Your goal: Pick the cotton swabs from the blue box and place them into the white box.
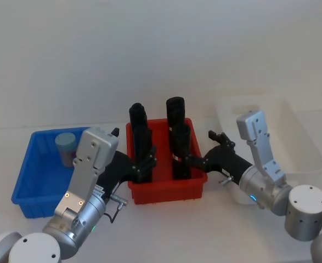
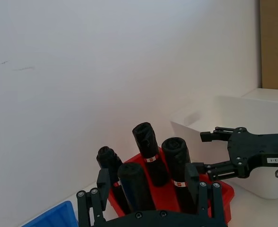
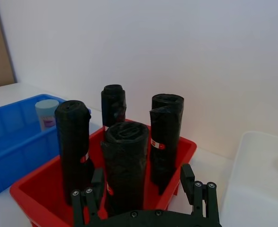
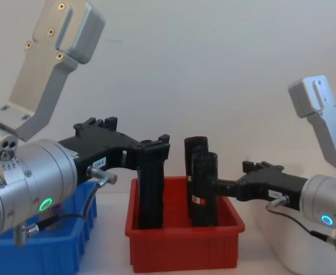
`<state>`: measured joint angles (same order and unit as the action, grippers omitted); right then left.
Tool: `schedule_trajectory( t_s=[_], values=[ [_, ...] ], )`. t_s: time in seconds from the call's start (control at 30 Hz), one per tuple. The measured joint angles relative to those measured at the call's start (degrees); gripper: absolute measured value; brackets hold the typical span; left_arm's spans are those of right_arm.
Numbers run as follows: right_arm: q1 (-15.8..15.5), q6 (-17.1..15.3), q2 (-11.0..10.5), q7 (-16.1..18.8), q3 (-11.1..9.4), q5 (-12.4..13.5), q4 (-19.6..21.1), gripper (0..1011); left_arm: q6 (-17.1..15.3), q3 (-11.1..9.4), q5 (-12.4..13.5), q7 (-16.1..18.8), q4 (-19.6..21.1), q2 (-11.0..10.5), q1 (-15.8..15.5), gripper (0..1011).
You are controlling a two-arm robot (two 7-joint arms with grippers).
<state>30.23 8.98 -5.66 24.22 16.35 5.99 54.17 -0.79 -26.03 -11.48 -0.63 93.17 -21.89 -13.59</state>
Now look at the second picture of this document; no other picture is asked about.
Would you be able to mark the black bag roll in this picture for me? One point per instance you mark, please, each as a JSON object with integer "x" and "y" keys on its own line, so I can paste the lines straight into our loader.
{"x": 135, "y": 186}
{"x": 176, "y": 156}
{"x": 109, "y": 158}
{"x": 148, "y": 144}

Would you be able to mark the blue plastic bin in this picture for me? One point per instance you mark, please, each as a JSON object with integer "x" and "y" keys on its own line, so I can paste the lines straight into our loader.
{"x": 56, "y": 216}

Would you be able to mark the white plastic bin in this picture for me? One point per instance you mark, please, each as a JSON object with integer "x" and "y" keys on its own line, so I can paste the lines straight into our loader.
{"x": 224, "y": 113}

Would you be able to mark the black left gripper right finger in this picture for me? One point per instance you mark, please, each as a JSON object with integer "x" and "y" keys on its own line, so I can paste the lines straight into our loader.
{"x": 192, "y": 175}

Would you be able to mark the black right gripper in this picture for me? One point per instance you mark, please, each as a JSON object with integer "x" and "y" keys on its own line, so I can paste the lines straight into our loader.
{"x": 247, "y": 149}

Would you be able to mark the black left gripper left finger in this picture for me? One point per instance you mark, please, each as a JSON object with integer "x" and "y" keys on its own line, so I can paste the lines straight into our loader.
{"x": 103, "y": 182}

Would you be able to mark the red plastic tray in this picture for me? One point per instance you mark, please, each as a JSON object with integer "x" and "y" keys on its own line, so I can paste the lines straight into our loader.
{"x": 163, "y": 196}

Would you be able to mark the brown cardboard box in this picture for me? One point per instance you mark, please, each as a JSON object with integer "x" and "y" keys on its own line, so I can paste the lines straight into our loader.
{"x": 275, "y": 42}

